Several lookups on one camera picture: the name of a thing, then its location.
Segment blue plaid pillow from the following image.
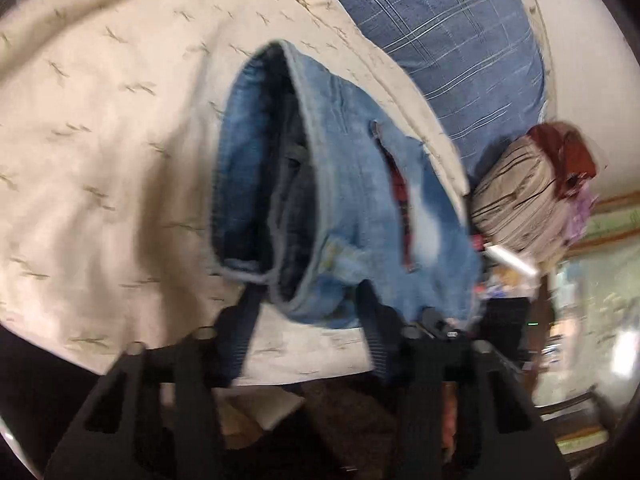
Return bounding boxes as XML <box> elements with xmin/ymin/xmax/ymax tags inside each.
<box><xmin>297</xmin><ymin>0</ymin><xmax>548</xmax><ymax>176</ymax></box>

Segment striped floral pillow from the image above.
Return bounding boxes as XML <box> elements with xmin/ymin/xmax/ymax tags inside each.
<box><xmin>470</xmin><ymin>132</ymin><xmax>576</xmax><ymax>266</ymax></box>

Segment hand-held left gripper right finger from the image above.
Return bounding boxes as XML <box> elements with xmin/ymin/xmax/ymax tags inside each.
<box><xmin>356</xmin><ymin>279</ymin><xmax>571</xmax><ymax>480</ymax></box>

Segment black device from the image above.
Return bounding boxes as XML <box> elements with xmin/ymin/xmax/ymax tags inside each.
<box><xmin>475</xmin><ymin>297</ymin><xmax>533</xmax><ymax>361</ymax></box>

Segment blue denim pants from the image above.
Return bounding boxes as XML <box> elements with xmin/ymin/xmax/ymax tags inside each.
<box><xmin>210</xmin><ymin>39</ymin><xmax>485</xmax><ymax>331</ymax></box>

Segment wooden frame panel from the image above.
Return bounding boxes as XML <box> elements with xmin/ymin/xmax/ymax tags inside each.
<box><xmin>575</xmin><ymin>192</ymin><xmax>640</xmax><ymax>256</ymax></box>

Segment purple cloth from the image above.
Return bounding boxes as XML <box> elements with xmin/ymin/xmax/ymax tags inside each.
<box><xmin>562</xmin><ymin>180</ymin><xmax>601</xmax><ymax>246</ymax></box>

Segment cream leaf-print blanket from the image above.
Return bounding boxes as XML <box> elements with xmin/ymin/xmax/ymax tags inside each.
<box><xmin>0</xmin><ymin>0</ymin><xmax>473</xmax><ymax>388</ymax></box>

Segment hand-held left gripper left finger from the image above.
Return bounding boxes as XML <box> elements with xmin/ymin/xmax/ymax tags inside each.
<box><xmin>45</xmin><ymin>290</ymin><xmax>264</xmax><ymax>480</ymax></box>

